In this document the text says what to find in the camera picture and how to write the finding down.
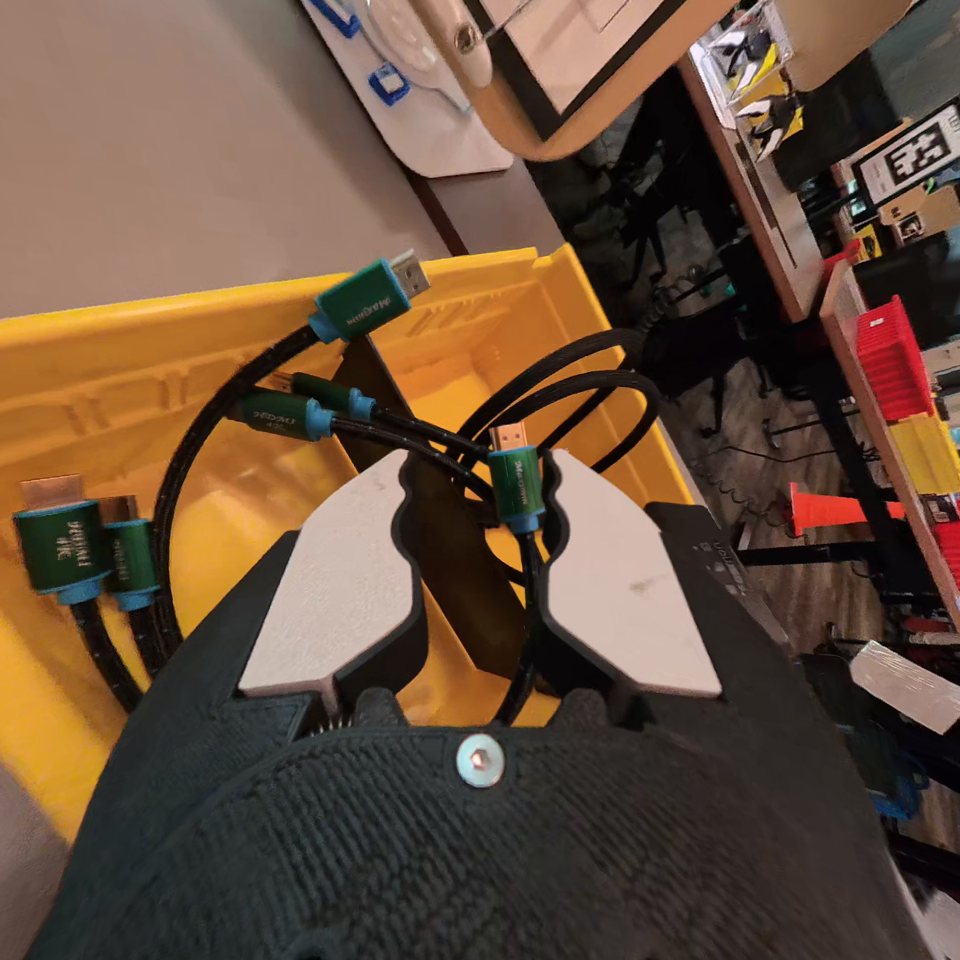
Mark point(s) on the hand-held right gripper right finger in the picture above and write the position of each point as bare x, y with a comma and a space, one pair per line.
630, 592

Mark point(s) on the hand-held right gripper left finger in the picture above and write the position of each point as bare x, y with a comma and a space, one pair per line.
322, 600

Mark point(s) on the yellow plastic bin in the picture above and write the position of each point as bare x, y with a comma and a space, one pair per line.
465, 360

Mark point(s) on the orange traffic cone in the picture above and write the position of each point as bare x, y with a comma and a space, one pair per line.
825, 510

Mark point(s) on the silver wrapped block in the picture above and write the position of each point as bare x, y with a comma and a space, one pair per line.
907, 686

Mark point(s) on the red storage bin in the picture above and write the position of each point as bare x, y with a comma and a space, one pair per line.
892, 360
949, 555

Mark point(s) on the yellow storage bin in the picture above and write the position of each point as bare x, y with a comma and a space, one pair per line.
926, 454

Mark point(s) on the small blue object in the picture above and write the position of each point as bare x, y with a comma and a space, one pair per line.
900, 795

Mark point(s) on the wooden table with bins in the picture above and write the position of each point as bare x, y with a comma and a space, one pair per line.
844, 330

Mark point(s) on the cardboard box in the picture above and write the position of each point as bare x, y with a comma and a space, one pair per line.
911, 217

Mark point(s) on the white flat board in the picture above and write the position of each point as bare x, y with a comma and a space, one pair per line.
442, 142

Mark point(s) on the blue clip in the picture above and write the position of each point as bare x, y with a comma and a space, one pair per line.
388, 84
334, 16

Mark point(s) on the clear plastic box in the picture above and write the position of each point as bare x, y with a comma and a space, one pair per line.
750, 82

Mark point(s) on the printed tag sign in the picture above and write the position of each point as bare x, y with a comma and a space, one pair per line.
919, 154

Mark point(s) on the bent plywood stand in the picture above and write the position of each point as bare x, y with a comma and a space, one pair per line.
476, 71

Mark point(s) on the clear plastic dome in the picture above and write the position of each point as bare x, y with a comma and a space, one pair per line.
405, 45

